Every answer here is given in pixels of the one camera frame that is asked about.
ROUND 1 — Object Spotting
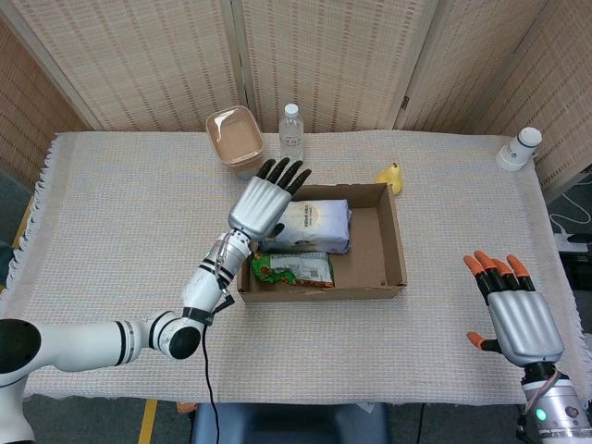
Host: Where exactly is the clear plastic water bottle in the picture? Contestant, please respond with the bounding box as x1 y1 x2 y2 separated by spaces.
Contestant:
278 103 306 163

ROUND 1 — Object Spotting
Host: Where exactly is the left silver black-fingered robot hand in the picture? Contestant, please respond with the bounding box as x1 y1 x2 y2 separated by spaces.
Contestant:
227 156 314 243

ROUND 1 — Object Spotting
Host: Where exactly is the white power cable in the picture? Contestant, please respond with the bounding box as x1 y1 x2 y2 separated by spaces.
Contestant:
548 174 592 238

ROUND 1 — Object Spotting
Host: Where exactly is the woven beige tablecloth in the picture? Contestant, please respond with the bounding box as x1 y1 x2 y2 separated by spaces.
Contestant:
0 130 592 417

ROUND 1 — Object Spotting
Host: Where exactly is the green snack packet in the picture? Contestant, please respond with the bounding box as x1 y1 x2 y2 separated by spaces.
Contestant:
250 251 335 290

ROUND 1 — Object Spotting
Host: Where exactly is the brown cardboard box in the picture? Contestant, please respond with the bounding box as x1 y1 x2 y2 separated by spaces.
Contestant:
236 181 409 304

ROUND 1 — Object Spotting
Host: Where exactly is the white power strip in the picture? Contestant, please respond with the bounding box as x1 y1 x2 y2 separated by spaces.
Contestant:
553 232 589 253

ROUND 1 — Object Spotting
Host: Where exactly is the right silver orange-tipped robot hand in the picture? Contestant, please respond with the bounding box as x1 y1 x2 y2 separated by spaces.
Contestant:
462 250 565 368

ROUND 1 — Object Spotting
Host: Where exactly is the yellow pear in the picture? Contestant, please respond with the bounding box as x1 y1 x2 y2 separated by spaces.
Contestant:
374 161 405 195

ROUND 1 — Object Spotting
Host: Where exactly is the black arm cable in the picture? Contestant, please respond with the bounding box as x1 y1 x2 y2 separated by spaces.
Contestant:
201 290 236 444

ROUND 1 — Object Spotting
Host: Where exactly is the blue-and-white bag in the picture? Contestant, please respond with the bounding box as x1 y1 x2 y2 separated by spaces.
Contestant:
257 198 352 255

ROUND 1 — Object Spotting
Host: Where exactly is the bamboo folding screen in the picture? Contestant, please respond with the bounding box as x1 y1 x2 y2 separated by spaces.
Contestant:
0 0 592 204

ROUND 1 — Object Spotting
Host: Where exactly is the brown lidded food container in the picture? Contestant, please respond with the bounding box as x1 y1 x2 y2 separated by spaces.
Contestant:
204 105 265 180

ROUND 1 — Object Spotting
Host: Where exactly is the white plastic jar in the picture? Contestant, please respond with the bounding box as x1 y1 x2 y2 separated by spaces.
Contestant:
495 127 543 173

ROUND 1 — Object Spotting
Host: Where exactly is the blue padded chair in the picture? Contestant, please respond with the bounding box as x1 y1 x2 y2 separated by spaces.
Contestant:
190 401 390 444

